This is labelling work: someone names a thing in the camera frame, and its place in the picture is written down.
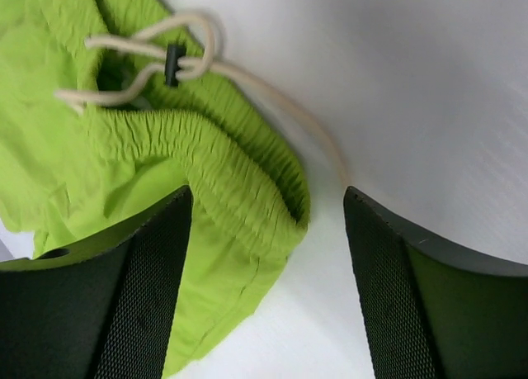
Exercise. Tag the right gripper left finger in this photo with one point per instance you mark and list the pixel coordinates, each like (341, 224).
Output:
(101, 307)

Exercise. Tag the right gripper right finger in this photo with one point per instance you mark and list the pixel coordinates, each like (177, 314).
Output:
(433, 308)

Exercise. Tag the lime green shorts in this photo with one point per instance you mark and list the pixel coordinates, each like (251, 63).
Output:
(67, 175)

